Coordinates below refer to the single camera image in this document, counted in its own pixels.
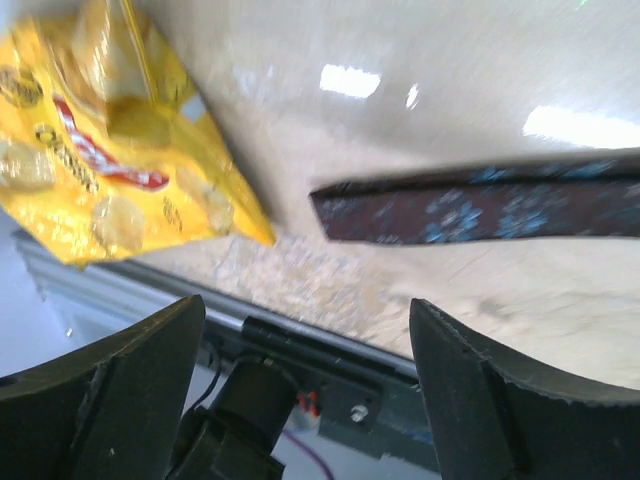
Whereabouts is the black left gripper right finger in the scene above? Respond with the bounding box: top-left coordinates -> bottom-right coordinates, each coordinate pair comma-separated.
409,299 -> 639,480

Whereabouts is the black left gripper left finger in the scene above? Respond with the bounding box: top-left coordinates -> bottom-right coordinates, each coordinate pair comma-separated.
1,296 -> 205,480

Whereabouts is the brown floral necktie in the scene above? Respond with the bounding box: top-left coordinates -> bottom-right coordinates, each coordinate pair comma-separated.
310,157 -> 639,246

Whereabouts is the yellow chips bag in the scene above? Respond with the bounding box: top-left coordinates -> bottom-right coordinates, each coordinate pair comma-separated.
1,1 -> 275,266

